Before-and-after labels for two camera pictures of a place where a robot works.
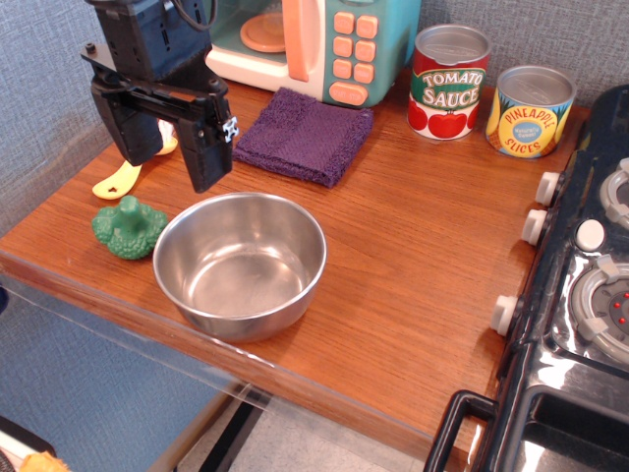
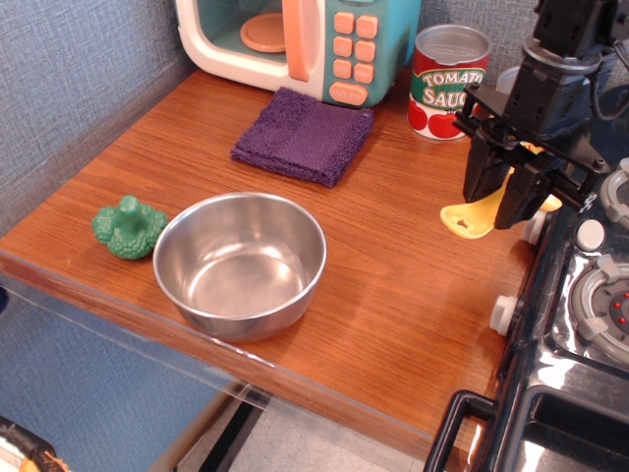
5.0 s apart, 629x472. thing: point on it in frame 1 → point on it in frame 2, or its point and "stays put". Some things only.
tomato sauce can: [447, 82] stays put
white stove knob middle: [533, 225] stays put
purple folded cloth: [306, 139] stays put
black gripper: [157, 53] → [543, 122]
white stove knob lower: [503, 312] stays put
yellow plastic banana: [119, 182] → [473, 218]
